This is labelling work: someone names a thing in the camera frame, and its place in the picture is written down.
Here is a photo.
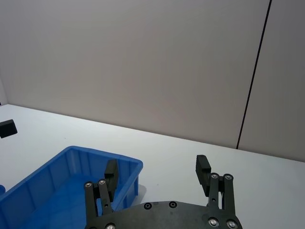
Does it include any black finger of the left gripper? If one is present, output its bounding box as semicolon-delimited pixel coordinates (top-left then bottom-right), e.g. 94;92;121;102
0;119;18;139

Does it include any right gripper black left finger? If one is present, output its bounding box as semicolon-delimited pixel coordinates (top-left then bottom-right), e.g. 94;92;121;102
84;159;119;224

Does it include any blue plastic bin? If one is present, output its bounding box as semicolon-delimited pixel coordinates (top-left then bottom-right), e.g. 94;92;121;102
0;146;144;229

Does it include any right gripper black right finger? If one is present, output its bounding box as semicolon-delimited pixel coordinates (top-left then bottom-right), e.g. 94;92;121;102
195;154;237;216

